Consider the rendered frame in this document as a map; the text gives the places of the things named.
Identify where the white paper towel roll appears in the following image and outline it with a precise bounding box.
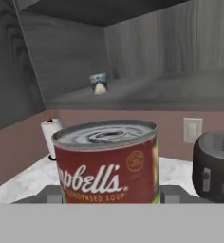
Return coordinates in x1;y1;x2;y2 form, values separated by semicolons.
40;118;64;161

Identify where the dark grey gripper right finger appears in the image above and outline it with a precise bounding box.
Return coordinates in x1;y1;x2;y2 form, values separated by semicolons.
159;185;211;205

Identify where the grey wooden cabinet door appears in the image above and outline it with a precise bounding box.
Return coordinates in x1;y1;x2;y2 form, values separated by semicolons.
0;0;47;134

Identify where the black toaster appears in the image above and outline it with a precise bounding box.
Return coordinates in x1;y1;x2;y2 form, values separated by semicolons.
192;130;224;204

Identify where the white wall outlet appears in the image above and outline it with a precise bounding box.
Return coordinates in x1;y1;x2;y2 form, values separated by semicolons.
183;117;204;144

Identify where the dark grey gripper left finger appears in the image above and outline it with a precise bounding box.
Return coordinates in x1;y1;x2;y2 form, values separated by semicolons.
11;185;64;205

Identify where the red soup can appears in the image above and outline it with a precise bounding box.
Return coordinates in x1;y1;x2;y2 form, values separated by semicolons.
51;119;161;205

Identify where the grey wooden open cabinet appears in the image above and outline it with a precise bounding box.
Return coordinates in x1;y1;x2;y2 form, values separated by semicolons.
12;0;224;112

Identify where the blue and white can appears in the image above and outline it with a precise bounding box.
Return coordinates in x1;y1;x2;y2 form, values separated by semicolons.
88;72;109;95

